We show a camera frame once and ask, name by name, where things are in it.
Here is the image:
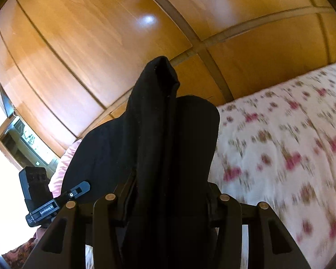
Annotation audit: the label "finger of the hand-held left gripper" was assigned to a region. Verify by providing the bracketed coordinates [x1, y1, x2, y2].
[60, 181, 90, 202]

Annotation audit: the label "floral bed sheet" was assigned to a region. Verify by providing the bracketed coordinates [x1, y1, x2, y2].
[209, 60, 336, 269]

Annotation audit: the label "dark red patterned cloth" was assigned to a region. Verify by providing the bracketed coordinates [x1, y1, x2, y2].
[1, 237, 39, 269]

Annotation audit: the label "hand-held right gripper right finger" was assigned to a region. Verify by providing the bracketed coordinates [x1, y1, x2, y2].
[207, 182, 311, 269]

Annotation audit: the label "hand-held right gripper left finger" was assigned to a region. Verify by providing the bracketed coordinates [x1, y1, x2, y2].
[22, 173, 138, 269]

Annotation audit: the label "pink pillow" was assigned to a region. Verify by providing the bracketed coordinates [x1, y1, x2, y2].
[49, 140, 82, 198]

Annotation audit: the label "black pants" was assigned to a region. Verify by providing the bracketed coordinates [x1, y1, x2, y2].
[62, 56, 220, 269]

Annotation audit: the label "wooden framed window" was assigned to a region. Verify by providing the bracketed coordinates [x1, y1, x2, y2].
[0, 116, 61, 171]

